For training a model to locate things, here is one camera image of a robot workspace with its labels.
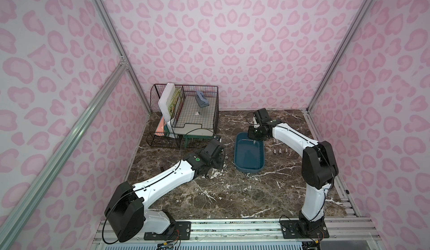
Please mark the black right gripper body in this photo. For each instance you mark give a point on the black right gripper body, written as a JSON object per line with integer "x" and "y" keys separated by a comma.
{"x": 253, "y": 135}

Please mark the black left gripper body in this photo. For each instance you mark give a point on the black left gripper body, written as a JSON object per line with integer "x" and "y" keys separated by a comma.
{"x": 218, "y": 161}

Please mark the teal plastic storage box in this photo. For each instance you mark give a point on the teal plastic storage box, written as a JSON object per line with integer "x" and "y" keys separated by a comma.
{"x": 249, "y": 155}

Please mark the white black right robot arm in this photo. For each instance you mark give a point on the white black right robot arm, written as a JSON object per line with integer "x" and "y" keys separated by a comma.
{"x": 318, "y": 169}

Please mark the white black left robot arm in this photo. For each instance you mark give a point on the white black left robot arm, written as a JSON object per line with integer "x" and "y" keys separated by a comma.
{"x": 129, "y": 210}

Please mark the grey blue tape dispenser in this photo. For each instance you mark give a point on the grey blue tape dispenser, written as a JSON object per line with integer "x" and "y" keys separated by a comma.
{"x": 201, "y": 100}

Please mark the colourful picture book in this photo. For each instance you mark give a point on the colourful picture book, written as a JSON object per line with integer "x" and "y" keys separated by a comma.
{"x": 175, "y": 103}

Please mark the black wire mesh rack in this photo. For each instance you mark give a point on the black wire mesh rack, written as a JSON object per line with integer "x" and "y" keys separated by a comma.
{"x": 160, "y": 133}

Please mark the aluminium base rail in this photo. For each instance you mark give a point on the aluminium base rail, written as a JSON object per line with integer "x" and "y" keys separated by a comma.
{"x": 348, "y": 233}

